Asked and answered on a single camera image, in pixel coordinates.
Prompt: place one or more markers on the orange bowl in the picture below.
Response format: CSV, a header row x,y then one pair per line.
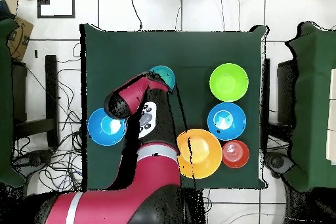
x,y
235,155

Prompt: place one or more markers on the large blue bowl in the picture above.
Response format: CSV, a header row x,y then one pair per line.
x,y
95,132
228,108

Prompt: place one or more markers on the small ribbed blue bowl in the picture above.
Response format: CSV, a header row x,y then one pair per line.
x,y
166,73

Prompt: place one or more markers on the black floor stand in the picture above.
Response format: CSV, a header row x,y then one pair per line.
x,y
286,90
51,90

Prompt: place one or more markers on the green cloth covered table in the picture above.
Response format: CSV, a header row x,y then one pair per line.
x,y
5,103
315,76

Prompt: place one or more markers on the grey base leg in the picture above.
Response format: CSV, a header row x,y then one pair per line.
x,y
281,163

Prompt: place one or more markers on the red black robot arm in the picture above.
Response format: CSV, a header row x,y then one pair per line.
x,y
152,171

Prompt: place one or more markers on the large yellow bowl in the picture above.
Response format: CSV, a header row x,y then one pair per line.
x,y
204,153

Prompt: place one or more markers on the large green bowl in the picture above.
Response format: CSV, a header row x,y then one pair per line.
x,y
228,82

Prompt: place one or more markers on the dark green table cloth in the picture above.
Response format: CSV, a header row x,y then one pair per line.
x,y
118,50

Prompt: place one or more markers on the cardboard box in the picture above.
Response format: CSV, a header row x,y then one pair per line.
x,y
21,37

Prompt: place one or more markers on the black chair base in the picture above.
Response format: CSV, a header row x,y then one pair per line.
x,y
31,159

